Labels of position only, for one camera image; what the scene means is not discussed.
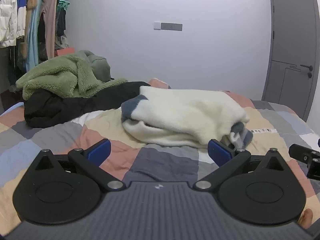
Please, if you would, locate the orange box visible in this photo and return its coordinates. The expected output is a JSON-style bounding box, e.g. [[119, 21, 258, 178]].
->
[[54, 47, 75, 57]]

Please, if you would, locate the dark hanging garment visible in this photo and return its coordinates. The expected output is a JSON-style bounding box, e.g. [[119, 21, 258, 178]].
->
[[56, 7, 67, 38]]

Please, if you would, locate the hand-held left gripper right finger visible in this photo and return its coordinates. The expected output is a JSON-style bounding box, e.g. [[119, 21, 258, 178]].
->
[[194, 139, 286, 191]]

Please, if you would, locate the pink-brown hanging garment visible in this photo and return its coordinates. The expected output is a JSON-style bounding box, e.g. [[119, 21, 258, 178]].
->
[[39, 0, 59, 61]]

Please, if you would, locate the grey door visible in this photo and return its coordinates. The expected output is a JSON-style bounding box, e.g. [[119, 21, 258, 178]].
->
[[261, 0, 320, 123]]

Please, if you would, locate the black door handle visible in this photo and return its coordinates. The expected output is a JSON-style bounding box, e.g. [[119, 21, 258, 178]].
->
[[300, 64, 314, 79]]

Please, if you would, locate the green fleece jacket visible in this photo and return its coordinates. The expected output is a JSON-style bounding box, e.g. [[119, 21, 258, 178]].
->
[[15, 50, 128, 101]]

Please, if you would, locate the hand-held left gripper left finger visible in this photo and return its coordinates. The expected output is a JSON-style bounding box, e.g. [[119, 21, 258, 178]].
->
[[35, 139, 126, 191]]

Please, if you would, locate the white fleece garment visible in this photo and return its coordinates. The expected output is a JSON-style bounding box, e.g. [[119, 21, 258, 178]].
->
[[121, 85, 254, 149]]

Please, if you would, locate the blue and white jacket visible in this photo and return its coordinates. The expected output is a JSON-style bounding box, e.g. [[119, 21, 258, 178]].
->
[[16, 0, 28, 39]]

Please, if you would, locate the black jacket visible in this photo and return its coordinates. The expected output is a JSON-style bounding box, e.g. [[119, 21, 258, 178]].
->
[[24, 81, 152, 128]]

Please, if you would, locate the patchwork quilt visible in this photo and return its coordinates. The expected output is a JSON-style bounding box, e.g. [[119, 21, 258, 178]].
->
[[0, 78, 320, 233]]

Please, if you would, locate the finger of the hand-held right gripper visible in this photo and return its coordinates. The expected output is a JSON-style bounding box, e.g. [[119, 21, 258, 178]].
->
[[288, 144, 320, 180]]

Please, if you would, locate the white label strip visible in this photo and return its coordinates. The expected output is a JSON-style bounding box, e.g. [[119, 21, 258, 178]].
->
[[250, 128, 278, 134]]

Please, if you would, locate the grey wall socket panel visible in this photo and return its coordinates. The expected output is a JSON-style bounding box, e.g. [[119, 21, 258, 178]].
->
[[161, 23, 183, 32]]

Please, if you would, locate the person's left hand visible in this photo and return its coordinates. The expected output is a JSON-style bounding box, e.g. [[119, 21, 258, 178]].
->
[[297, 208, 314, 230]]

